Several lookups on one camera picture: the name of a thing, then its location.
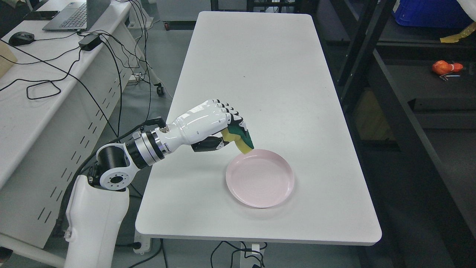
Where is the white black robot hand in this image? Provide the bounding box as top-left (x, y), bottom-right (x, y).
top-left (156, 99), bottom-right (245, 154)

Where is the green yellow sponge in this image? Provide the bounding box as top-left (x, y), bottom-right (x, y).
top-left (221, 122), bottom-right (254, 154)

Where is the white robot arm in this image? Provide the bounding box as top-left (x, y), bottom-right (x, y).
top-left (62, 118), bottom-right (168, 268)

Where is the orange object on shelf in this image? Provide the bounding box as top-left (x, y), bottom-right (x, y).
top-left (431, 60), bottom-right (464, 75)

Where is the pink round plate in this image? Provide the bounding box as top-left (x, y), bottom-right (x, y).
top-left (225, 149), bottom-right (295, 208)

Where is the white work table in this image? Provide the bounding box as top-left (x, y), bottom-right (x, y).
top-left (135, 11), bottom-right (382, 246)

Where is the black power adapter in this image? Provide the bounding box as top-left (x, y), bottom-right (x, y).
top-left (78, 33), bottom-right (102, 51)

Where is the white side desk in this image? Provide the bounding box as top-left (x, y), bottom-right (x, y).
top-left (1, 22), bottom-right (131, 268)

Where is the grey laptop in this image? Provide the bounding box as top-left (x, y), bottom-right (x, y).
top-left (42, 0), bottom-right (111, 32)

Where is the black smartphone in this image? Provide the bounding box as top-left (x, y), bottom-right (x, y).
top-left (23, 10), bottom-right (60, 21)

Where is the black computer mouse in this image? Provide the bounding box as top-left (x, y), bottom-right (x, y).
top-left (8, 32), bottom-right (35, 47)

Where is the black metal rack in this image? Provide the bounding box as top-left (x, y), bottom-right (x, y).
top-left (315, 0), bottom-right (475, 268)

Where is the blue plastic bin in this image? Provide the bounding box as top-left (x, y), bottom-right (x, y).
top-left (392, 0), bottom-right (473, 29)

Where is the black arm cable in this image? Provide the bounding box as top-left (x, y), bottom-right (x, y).
top-left (52, 117), bottom-right (166, 237)

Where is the black desk cable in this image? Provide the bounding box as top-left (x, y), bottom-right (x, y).
top-left (0, 37), bottom-right (123, 138)

